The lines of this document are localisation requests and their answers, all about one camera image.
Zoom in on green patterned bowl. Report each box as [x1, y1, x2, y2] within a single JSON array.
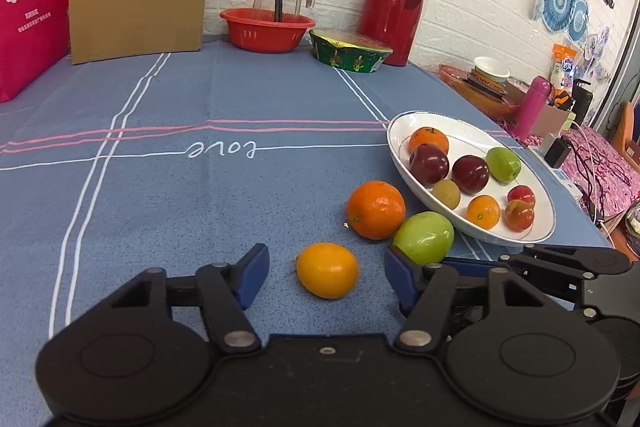
[[308, 28, 394, 74]]

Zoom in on wooden chair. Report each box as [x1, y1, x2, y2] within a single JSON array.
[[612, 102, 640, 172]]

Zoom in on pink tote bag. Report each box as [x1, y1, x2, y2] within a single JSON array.
[[0, 0, 71, 104]]

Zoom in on pink floral cloth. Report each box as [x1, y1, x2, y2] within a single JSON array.
[[562, 124, 640, 218]]

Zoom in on large orange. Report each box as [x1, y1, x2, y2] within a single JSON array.
[[346, 180, 407, 241]]

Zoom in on small yellow-orange tangerine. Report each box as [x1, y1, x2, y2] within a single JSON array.
[[296, 242, 360, 300]]

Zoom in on green apple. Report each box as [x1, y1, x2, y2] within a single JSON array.
[[392, 211, 455, 266]]

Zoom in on stacked patterned dishes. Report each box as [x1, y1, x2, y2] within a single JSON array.
[[465, 74, 507, 100]]

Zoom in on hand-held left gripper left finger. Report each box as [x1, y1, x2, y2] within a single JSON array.
[[107, 243, 271, 354]]

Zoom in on red-green small apple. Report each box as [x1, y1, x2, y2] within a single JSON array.
[[503, 200, 535, 232]]

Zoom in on white plate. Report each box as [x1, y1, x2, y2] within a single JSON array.
[[386, 110, 557, 246]]

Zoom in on black pump bottle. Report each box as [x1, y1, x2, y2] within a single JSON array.
[[570, 79, 593, 128]]

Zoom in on orange with stem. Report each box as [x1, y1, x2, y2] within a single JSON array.
[[408, 126, 450, 155]]

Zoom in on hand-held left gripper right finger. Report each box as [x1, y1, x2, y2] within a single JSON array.
[[384, 247, 548, 354]]

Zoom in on red plastic basin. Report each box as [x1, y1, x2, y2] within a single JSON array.
[[219, 8, 317, 54]]

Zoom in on white power strip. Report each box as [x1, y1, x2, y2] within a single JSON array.
[[527, 144, 591, 202]]

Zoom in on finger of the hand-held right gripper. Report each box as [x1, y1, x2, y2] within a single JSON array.
[[442, 243, 632, 280], [537, 279, 599, 322]]

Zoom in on wooden tray with cups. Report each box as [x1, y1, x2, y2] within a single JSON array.
[[439, 64, 518, 120]]

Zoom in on red small apple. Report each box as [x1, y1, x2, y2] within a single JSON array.
[[507, 185, 536, 208]]

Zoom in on small orange tangerine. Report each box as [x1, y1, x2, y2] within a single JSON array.
[[466, 195, 501, 230]]

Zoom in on brown longan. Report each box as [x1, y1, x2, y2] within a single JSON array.
[[432, 179, 461, 210]]

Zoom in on black power adapter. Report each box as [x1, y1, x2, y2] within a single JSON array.
[[543, 136, 572, 168]]

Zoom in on small cardboard box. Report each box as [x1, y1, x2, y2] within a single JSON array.
[[505, 79, 576, 138]]

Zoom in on dark red plum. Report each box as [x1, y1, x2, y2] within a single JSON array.
[[409, 144, 450, 186], [451, 155, 490, 194]]

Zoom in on orange snack packet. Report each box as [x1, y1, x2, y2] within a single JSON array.
[[550, 43, 583, 90]]

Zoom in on green mango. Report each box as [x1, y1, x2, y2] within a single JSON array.
[[486, 147, 522, 183]]

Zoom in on blue striped tablecloth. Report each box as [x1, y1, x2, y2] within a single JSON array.
[[0, 29, 616, 427]]

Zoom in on pink bottle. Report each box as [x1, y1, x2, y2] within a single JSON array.
[[512, 75, 552, 142]]

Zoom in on red thermos jug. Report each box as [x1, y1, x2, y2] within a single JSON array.
[[356, 0, 435, 68]]

